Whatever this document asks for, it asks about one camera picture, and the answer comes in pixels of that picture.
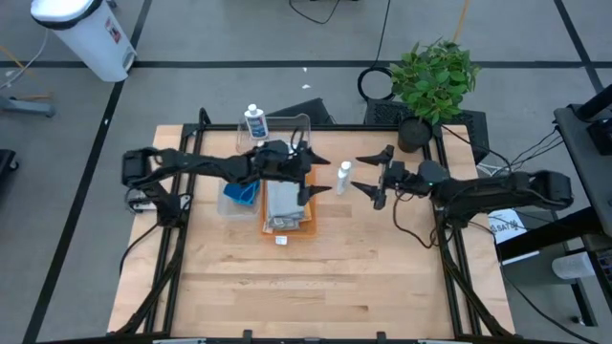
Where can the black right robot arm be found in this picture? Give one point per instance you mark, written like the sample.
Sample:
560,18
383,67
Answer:
502,191

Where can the white cylinder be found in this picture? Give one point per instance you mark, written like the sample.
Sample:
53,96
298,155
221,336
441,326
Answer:
574,266

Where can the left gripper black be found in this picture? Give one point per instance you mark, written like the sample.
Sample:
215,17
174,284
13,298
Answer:
282,165

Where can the white printed paper sheet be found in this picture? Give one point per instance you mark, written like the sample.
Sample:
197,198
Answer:
507,227

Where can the white plastic restorer bottle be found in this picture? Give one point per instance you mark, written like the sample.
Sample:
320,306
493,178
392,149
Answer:
255,123
343,178

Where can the small frosted plastic bin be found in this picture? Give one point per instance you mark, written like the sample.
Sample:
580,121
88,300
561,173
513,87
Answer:
228,209

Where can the black aluminium table frame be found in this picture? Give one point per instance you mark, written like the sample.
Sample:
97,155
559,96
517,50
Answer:
344,128

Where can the orange plastic bin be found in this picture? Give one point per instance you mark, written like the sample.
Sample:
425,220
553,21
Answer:
306,231

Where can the clear plastic bin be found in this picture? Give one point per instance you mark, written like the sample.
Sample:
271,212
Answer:
287,125

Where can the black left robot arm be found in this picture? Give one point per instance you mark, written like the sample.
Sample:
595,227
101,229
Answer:
191,167

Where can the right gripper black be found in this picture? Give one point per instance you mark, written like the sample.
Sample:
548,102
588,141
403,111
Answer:
401,177

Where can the potted green plant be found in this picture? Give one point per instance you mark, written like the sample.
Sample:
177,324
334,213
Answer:
430,81

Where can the grey side desk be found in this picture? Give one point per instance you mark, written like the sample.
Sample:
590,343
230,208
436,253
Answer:
588,157

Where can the white trash can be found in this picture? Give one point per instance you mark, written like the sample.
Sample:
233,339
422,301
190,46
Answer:
86,43

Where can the black perforated panel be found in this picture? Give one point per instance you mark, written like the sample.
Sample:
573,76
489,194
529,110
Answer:
473,129

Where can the white paper tag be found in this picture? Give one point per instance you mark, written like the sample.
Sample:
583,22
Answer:
281,240

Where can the grey stand base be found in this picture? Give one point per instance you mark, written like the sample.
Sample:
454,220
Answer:
28,106

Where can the black floor case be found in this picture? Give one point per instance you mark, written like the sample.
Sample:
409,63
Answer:
306,111

